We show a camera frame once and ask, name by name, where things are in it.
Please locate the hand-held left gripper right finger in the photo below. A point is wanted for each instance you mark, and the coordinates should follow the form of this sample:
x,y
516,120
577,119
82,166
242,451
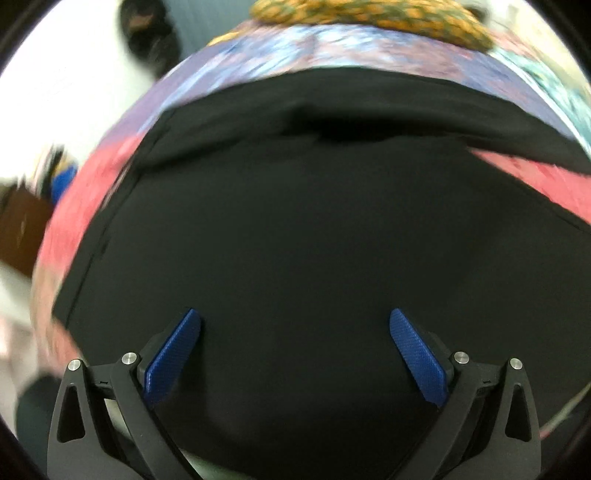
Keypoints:
x,y
418,357

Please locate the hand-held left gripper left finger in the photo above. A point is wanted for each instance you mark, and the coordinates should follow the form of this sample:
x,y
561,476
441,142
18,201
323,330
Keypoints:
x,y
173,355

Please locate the black pants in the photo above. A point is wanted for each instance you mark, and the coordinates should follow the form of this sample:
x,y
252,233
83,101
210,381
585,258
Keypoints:
x,y
300,230

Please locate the pink and purple printed bedsheet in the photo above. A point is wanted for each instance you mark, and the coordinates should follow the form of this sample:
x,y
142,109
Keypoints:
x,y
83,194

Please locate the brown cardboard box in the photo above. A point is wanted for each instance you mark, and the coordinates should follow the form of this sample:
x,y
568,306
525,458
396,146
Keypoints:
x,y
23,230

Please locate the blue object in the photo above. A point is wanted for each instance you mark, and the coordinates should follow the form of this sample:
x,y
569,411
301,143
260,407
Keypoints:
x,y
64,182

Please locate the teal patterned cloth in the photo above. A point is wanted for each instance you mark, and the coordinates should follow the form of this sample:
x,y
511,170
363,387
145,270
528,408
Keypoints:
x,y
554,87

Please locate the dark hanging bag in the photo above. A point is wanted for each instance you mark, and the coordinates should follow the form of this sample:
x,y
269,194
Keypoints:
x,y
147,37

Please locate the orange and green patterned pillow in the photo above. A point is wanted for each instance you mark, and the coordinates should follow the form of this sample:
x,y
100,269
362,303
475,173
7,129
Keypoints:
x,y
369,11

